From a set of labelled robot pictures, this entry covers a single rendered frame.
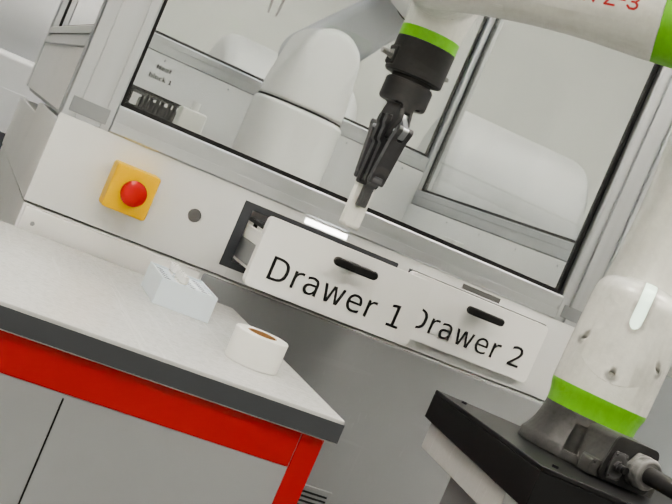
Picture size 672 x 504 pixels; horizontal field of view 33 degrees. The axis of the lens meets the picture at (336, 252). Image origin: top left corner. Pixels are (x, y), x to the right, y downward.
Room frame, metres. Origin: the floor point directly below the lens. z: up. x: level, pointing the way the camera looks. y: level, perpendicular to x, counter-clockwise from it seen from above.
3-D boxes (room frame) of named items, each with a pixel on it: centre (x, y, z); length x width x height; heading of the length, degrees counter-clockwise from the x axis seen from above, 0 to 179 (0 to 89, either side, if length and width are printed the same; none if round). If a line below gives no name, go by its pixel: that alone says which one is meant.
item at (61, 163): (2.37, 0.16, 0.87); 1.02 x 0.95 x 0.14; 111
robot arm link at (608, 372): (1.51, -0.39, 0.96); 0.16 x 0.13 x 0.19; 167
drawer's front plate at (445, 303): (2.01, -0.27, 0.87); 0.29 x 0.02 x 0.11; 111
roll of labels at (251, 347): (1.42, 0.04, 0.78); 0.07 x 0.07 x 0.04
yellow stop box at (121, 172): (1.77, 0.33, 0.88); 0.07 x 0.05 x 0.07; 111
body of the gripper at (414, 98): (1.73, 0.00, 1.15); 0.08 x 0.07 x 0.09; 20
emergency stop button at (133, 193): (1.74, 0.32, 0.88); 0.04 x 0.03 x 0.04; 111
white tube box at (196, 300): (1.63, 0.18, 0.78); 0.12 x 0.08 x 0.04; 19
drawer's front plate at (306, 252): (1.76, -0.02, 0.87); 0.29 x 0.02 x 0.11; 111
